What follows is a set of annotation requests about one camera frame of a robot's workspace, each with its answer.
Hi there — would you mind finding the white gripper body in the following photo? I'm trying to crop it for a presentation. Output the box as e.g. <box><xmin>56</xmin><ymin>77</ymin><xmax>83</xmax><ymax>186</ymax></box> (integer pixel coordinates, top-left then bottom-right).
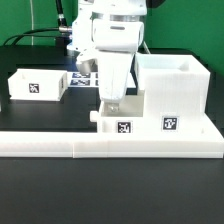
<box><xmin>76</xmin><ymin>49</ymin><xmax>134</xmax><ymax>104</ymax></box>

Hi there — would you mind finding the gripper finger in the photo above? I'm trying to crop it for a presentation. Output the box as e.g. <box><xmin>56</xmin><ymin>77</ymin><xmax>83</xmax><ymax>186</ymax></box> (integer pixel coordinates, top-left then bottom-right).
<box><xmin>108</xmin><ymin>103</ymin><xmax>119</xmax><ymax>113</ymax></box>

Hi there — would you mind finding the white drawer tray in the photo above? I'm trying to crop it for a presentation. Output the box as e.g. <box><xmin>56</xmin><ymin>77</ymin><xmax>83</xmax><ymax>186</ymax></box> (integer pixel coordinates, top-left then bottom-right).
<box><xmin>8</xmin><ymin>69</ymin><xmax>68</xmax><ymax>101</ymax></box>
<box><xmin>90</xmin><ymin>95</ymin><xmax>144</xmax><ymax>133</ymax></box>

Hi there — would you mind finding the white drawer housing box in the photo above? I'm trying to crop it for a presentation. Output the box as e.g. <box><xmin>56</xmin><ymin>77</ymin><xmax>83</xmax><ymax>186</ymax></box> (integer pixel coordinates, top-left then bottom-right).
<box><xmin>135</xmin><ymin>54</ymin><xmax>210</xmax><ymax>134</ymax></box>

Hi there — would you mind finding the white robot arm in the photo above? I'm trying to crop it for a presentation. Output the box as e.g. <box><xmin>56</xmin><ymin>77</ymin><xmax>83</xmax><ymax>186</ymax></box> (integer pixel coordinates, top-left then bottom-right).
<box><xmin>68</xmin><ymin>0</ymin><xmax>166</xmax><ymax>112</ymax></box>

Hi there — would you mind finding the white fiducial marker plate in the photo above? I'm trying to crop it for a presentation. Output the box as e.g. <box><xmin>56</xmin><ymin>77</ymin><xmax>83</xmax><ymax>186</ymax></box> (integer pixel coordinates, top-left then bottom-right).
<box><xmin>67</xmin><ymin>72</ymin><xmax>99</xmax><ymax>88</ymax></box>

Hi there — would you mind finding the white L-shaped fence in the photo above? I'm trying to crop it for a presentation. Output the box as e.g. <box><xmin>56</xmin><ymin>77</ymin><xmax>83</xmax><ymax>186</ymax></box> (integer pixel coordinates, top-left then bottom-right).
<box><xmin>0</xmin><ymin>119</ymin><xmax>224</xmax><ymax>159</ymax></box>

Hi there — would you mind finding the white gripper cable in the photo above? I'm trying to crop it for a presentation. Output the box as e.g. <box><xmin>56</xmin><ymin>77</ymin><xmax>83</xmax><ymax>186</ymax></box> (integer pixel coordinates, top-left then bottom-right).
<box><xmin>141</xmin><ymin>39</ymin><xmax>152</xmax><ymax>56</ymax></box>

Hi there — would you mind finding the black cable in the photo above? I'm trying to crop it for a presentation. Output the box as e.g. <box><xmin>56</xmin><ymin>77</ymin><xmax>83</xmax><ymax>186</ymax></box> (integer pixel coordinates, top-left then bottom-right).
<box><xmin>2</xmin><ymin>0</ymin><xmax>73</xmax><ymax>47</ymax></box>

